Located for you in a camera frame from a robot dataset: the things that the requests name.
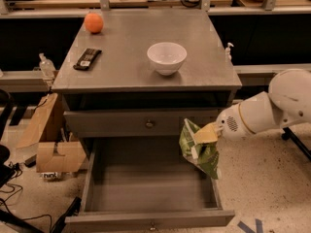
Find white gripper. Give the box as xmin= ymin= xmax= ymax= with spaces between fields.
xmin=190 ymin=105 xmax=251 ymax=159

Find green jalapeno chip bag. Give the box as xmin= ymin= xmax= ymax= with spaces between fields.
xmin=179 ymin=118 xmax=219 ymax=180

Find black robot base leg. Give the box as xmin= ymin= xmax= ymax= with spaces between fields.
xmin=281 ymin=127 xmax=311 ymax=161

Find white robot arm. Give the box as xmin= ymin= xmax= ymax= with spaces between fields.
xmin=194 ymin=69 xmax=311 ymax=159

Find closed middle grey drawer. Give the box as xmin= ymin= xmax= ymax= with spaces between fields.
xmin=64 ymin=108 xmax=220 ymax=138

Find open bottom grey drawer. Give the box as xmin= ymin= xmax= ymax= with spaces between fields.
xmin=66 ymin=136 xmax=235 ymax=233

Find grey wooden drawer cabinet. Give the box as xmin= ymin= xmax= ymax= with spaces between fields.
xmin=52 ymin=9 xmax=241 ymax=152

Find white pump dispenser bottle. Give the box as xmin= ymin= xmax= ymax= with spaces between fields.
xmin=225 ymin=42 xmax=234 ymax=61

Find white ceramic bowl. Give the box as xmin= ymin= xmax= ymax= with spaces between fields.
xmin=147 ymin=42 xmax=188 ymax=76

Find black snack bar packet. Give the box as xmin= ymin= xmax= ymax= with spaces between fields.
xmin=73 ymin=49 xmax=102 ymax=71

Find brown cardboard box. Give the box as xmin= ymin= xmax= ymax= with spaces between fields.
xmin=17 ymin=93 xmax=86 ymax=173

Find orange fruit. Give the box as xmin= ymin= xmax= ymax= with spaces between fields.
xmin=84 ymin=13 xmax=104 ymax=34

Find clear plastic bottle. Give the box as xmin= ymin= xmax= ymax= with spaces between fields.
xmin=39 ymin=53 xmax=55 ymax=79

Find black cables on floor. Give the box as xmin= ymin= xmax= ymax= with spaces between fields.
xmin=0 ymin=161 xmax=53 ymax=233

